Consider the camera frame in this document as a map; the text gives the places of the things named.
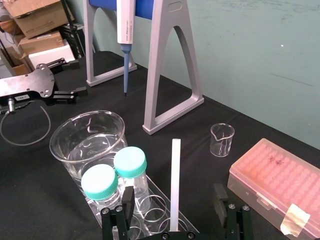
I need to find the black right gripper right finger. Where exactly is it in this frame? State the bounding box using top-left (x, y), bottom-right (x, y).
top-left (213, 183), bottom-right (255, 240)

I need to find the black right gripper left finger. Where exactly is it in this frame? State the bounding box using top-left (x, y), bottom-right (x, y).
top-left (101, 186), bottom-right (136, 240)

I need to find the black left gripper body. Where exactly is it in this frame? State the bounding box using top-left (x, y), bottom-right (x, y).
top-left (0, 63), bottom-right (59, 108)

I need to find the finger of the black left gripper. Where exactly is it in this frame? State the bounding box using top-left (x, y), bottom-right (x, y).
top-left (46, 57), bottom-right (81, 75)
top-left (51, 86), bottom-right (89, 105)

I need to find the white stirring rod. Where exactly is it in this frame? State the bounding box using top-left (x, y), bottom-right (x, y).
top-left (169, 138), bottom-right (182, 232)

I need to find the white foam box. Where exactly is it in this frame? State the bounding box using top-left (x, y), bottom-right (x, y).
top-left (28, 44), bottom-right (76, 70)

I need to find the small open cardboard box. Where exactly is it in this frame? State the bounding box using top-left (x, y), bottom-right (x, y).
top-left (4, 46), bottom-right (35, 76)

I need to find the flat brown cardboard box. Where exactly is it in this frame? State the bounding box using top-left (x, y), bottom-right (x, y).
top-left (18, 30), bottom-right (65, 55)

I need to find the clear acrylic vial rack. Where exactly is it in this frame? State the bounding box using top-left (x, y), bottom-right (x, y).
top-left (86, 173), bottom-right (201, 240)

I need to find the clear vial with teal cap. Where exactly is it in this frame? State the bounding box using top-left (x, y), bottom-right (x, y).
top-left (80, 164), bottom-right (123, 213)
top-left (113, 146), bottom-right (152, 216)

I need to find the large brown cardboard box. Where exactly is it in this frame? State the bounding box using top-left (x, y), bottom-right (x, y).
top-left (3, 0), bottom-right (76, 40)

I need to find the large clear glass beaker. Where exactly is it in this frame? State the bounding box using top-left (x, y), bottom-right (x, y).
top-left (49, 110), bottom-right (126, 198)

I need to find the small clear glass beaker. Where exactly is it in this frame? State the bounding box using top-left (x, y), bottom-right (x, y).
top-left (210, 123), bottom-right (236, 158)

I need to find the pink pipette tip box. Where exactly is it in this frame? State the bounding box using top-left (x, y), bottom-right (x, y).
top-left (226, 138), bottom-right (320, 240)

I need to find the white and blue pipette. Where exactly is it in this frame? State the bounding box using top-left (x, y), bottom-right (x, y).
top-left (116, 0), bottom-right (136, 98)

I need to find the piece of beige tape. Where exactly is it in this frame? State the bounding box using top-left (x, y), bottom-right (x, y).
top-left (280, 203), bottom-right (311, 237)

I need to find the black table cloth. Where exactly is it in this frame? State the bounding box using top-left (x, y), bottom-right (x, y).
top-left (0, 50), bottom-right (320, 240)

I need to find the grey pipette stand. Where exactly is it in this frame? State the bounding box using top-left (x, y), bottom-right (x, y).
top-left (82, 0), bottom-right (205, 136)

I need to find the black metal frame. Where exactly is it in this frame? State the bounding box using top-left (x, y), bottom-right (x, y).
top-left (59, 0), bottom-right (86, 60)

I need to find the thin dark looped cable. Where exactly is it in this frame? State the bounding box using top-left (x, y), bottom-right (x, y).
top-left (0, 98), bottom-right (52, 147)

